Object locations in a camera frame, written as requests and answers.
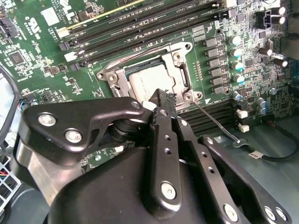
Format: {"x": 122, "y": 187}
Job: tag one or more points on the metal socket cover frame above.
{"x": 123, "y": 82}

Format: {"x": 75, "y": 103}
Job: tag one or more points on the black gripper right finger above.
{"x": 197, "y": 147}

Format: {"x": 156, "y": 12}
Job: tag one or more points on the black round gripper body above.
{"x": 105, "y": 198}

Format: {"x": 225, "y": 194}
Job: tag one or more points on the silver topped CPU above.
{"x": 149, "y": 81}

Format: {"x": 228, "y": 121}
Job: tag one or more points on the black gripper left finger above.
{"x": 93, "y": 109}

